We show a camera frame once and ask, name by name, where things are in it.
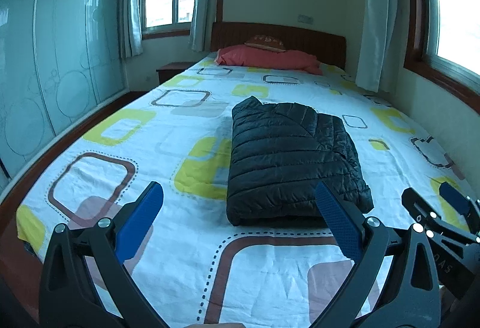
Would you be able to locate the red pillow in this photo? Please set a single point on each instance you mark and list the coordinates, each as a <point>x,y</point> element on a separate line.
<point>241,55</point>

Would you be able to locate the right window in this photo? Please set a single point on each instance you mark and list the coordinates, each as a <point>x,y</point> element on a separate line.
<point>443,46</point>

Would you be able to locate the wall socket plate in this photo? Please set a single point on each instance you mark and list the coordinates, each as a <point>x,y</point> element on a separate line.
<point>305,19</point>

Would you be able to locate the patterned white bed sheet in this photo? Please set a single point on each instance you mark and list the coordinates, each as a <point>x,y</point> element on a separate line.
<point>194,266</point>

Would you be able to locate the glass sliding wardrobe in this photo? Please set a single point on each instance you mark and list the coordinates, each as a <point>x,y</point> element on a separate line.
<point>60,59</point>

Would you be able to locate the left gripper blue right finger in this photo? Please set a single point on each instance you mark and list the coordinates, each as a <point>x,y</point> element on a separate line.
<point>410,295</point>

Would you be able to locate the small orange patterned cushion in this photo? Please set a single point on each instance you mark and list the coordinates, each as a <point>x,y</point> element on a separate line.
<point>266,42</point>

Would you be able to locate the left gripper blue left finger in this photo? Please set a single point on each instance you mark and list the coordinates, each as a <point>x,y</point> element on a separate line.
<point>67,293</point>

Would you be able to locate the black quilted puffer jacket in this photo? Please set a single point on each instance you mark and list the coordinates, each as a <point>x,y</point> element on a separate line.
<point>280,152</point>

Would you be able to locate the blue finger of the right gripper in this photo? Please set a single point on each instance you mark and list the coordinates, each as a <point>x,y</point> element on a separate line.
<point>459,202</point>

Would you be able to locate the dark wooden headboard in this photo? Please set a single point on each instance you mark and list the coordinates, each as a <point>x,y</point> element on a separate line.
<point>328,48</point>

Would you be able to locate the curtain left of left window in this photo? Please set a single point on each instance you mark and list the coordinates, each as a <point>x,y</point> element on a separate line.
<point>130,27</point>

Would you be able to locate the curtain at right window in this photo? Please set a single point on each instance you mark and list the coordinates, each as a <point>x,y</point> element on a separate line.
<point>378,26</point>

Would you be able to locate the wooden nightstand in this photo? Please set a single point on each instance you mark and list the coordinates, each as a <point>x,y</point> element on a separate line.
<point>168,71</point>

